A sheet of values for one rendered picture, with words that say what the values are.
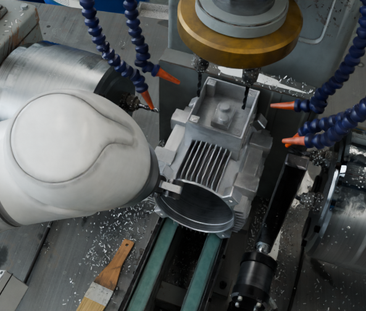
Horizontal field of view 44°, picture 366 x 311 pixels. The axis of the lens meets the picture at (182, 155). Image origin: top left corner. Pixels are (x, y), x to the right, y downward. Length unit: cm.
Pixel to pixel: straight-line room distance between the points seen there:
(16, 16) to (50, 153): 67
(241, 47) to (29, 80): 40
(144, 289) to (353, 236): 37
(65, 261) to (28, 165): 69
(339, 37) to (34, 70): 55
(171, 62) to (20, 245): 52
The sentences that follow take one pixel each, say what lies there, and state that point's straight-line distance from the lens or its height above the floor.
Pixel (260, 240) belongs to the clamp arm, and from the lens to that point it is 79.
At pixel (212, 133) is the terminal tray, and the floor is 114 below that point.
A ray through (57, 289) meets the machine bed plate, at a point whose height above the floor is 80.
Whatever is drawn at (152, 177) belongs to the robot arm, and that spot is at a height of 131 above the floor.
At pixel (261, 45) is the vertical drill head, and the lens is 63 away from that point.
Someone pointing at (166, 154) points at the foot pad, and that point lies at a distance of 81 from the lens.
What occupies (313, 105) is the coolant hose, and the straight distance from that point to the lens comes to 75.
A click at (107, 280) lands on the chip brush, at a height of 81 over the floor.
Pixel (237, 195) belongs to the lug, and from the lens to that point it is 77.
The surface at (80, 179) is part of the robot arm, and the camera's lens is 34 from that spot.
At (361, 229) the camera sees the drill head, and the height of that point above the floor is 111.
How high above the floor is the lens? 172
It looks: 53 degrees down
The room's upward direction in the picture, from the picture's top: 4 degrees clockwise
